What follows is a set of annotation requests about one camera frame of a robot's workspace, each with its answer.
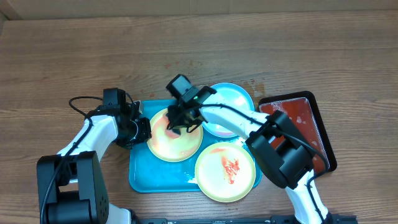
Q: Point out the teal plastic tray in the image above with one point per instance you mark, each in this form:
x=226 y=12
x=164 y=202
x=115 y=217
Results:
x=149 y=174

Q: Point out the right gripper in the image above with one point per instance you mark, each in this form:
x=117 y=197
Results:
x=176 y=121

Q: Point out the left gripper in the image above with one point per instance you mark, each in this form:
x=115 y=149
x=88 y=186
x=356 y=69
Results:
x=144 y=135

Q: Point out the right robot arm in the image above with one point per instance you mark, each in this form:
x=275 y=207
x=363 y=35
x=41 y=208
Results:
x=284 y=156

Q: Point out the dark cleaning sponge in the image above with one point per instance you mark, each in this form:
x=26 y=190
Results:
x=174 y=132

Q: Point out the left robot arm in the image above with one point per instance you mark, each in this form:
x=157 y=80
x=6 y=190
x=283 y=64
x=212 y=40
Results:
x=71 y=186

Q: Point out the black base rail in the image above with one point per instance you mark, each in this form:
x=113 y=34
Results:
x=275 y=219

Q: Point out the black tray with red water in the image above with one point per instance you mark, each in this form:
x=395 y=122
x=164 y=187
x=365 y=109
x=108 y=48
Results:
x=302 y=109

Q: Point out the light blue plate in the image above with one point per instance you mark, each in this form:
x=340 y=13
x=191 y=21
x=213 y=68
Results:
x=239 y=97

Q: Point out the yellow plate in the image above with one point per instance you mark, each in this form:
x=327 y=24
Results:
x=225 y=172
x=169 y=146

